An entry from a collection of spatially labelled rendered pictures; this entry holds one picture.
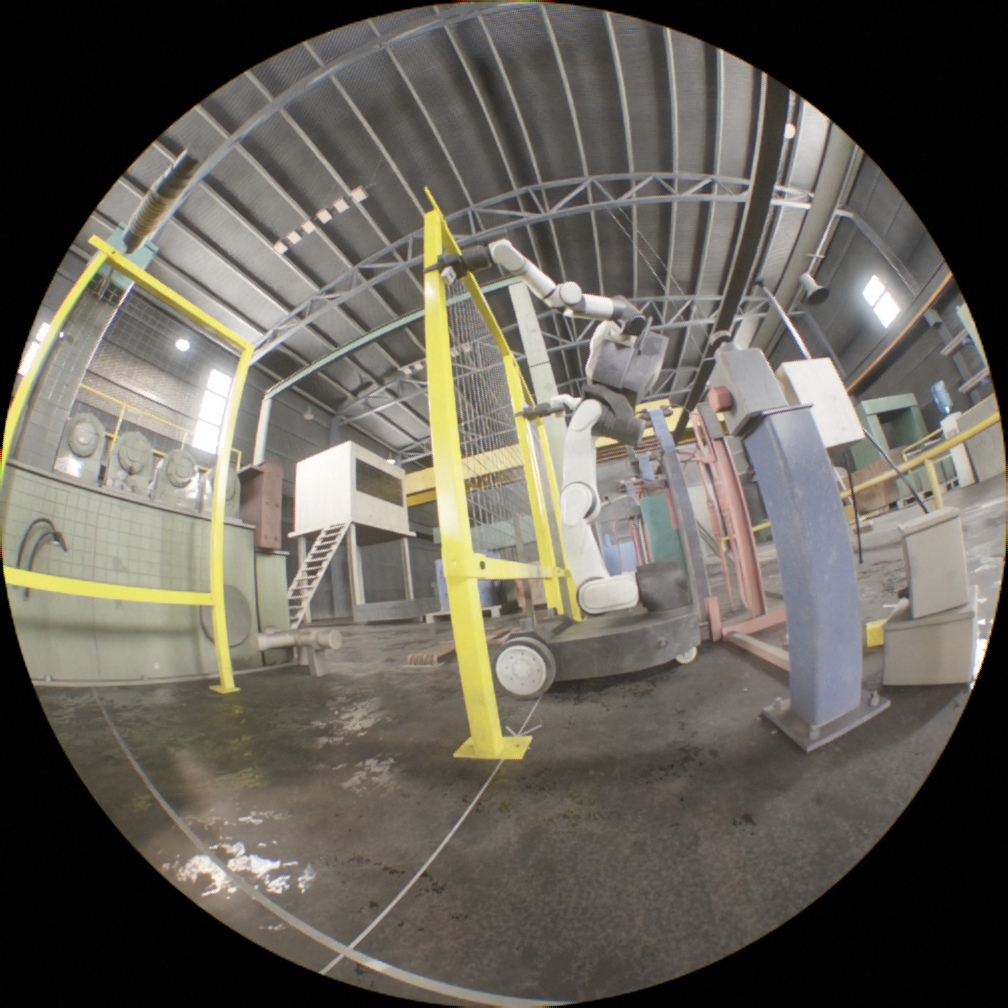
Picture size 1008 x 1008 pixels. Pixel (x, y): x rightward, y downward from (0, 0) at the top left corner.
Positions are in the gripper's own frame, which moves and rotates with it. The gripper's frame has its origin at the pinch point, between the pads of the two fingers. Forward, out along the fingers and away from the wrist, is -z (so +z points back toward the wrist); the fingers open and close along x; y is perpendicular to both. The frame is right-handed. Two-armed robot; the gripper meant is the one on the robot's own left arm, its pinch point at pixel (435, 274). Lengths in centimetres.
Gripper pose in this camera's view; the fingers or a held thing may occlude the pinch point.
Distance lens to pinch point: 121.1
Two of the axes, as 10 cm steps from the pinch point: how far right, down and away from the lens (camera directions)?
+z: 9.5, -2.1, -2.4
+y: 1.5, 9.6, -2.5
